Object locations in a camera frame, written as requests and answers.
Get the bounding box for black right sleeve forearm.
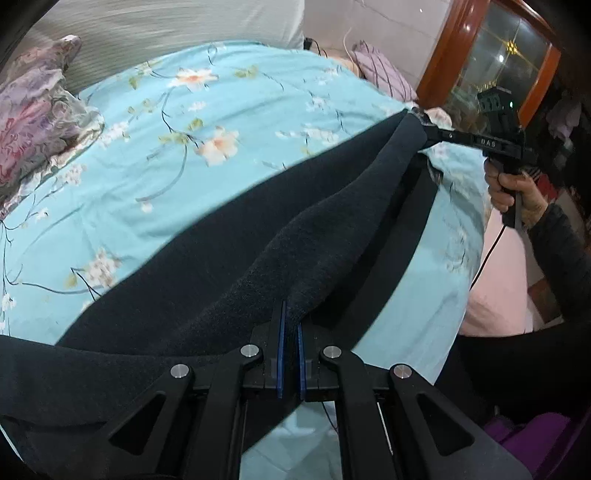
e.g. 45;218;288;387
528;203;590;326

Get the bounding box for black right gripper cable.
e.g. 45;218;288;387
468;221;507;289

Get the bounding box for purple pink floral pillow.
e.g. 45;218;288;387
1;35;104;217

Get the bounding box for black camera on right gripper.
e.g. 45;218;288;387
477;86;521;138

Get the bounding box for light blue floral bedsheet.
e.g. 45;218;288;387
1;42;490;479

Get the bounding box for grey striped headboard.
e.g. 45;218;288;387
7;0;305;93

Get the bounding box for black fleece pants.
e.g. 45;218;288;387
1;112;437;473

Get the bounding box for purple garment on torso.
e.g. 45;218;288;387
484;413;579;479

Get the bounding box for person's right hand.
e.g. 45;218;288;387
484;159;549;229

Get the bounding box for purple checked cushion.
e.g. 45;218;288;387
352;40;418;102

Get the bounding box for wooden framed glass door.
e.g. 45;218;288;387
417;1;561;130

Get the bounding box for pink bed skirt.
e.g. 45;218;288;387
460;210;544;337

